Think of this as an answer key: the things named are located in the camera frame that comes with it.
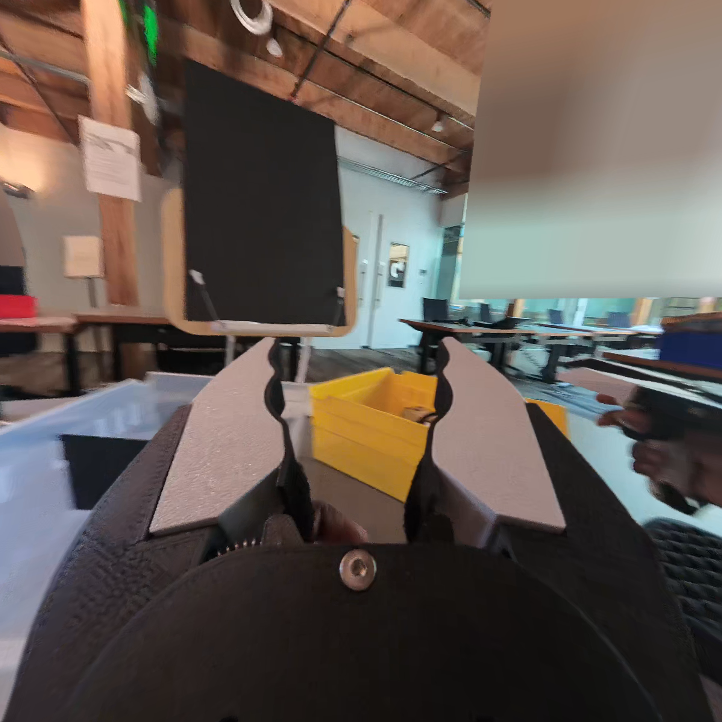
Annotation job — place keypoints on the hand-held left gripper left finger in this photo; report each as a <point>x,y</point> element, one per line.
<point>220,445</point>

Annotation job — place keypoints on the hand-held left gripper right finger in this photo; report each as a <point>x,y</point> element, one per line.
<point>496,445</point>

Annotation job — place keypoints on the clear plastic bin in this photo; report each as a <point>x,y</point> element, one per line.
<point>113,412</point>

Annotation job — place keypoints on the yellow plastic bin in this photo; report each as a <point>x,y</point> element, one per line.
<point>366,445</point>

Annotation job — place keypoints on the grey desk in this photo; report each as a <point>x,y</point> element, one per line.
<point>349,485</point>

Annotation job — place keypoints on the person's left hand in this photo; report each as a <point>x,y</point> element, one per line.
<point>338,527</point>

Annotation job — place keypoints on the blue plastic bin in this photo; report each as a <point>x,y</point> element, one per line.
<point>688,349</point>

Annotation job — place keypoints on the wooden office table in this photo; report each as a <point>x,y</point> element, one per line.
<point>451,324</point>

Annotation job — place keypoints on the black wrist rest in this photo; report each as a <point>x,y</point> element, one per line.
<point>694,575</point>

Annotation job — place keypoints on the wooden table black legs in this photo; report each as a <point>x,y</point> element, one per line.
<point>113,318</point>

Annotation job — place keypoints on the door window sign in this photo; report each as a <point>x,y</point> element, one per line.
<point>399,265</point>

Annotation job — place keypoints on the small white sign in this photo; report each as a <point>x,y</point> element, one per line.
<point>83,256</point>

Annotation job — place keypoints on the red plastic bin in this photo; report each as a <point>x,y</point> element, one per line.
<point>17,307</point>

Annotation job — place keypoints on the black sheet wooden board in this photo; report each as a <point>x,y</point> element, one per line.
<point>259,197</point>

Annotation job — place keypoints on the white paper sign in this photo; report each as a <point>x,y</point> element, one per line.
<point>110,158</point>

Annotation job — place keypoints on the ceiling spot lamp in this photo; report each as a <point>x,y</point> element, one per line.
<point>438,124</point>

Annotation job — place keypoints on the green exit sign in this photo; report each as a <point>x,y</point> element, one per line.
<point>148,28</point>

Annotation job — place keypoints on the wooden post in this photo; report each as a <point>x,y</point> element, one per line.
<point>118,254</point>

